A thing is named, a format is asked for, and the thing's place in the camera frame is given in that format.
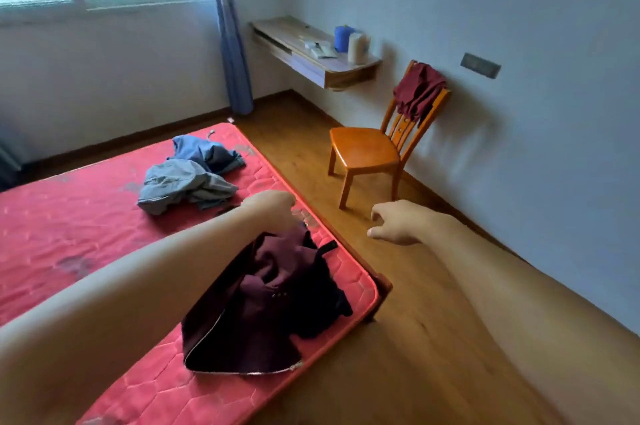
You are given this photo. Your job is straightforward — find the papers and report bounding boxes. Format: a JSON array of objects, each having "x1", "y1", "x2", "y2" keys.
[{"x1": 299, "y1": 35, "x2": 339, "y2": 60}]

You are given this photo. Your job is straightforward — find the wooden wall-mounted desk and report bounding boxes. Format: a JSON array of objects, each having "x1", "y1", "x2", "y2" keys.
[{"x1": 249, "y1": 15, "x2": 383, "y2": 92}]

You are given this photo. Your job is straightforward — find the grey wall socket panel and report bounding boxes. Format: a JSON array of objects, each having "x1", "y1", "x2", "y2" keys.
[{"x1": 459, "y1": 52, "x2": 503, "y2": 81}]

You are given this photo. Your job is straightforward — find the light blue jeans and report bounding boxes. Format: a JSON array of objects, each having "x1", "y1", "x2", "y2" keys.
[{"x1": 167, "y1": 129, "x2": 247, "y2": 176}]

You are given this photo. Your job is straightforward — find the person's right forearm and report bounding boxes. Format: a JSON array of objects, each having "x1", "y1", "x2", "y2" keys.
[{"x1": 422, "y1": 212, "x2": 640, "y2": 425}]

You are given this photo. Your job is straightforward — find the maroon zip jacket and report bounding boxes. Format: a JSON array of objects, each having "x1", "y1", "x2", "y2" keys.
[{"x1": 181, "y1": 222, "x2": 346, "y2": 376}]

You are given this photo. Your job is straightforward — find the orange wooden chair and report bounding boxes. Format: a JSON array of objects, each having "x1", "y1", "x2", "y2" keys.
[{"x1": 327, "y1": 59, "x2": 453, "y2": 211}]

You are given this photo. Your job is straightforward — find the blue container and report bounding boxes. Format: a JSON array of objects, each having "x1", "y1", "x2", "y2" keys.
[{"x1": 333, "y1": 25, "x2": 356, "y2": 54}]

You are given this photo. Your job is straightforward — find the white cylindrical jar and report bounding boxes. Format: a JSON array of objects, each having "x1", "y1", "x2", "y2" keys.
[{"x1": 347, "y1": 31, "x2": 371, "y2": 66}]

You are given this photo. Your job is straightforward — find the person's right hand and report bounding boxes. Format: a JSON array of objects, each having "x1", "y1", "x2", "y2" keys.
[{"x1": 366, "y1": 199, "x2": 444, "y2": 246}]

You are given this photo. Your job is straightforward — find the person's left forearm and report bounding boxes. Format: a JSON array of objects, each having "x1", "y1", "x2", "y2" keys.
[{"x1": 0, "y1": 199, "x2": 261, "y2": 425}]

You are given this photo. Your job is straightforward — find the person's left hand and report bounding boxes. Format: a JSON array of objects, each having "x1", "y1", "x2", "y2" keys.
[{"x1": 239, "y1": 189, "x2": 299, "y2": 236}]

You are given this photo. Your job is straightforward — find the red quilted mattress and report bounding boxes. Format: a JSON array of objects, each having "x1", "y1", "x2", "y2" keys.
[{"x1": 0, "y1": 122, "x2": 379, "y2": 425}]

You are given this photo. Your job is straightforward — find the dark red shirt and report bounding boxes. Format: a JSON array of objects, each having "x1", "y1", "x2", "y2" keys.
[{"x1": 393, "y1": 62, "x2": 449, "y2": 127}]

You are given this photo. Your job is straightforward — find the grey trousers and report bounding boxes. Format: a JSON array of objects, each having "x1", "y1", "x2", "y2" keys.
[{"x1": 137, "y1": 159, "x2": 240, "y2": 216}]

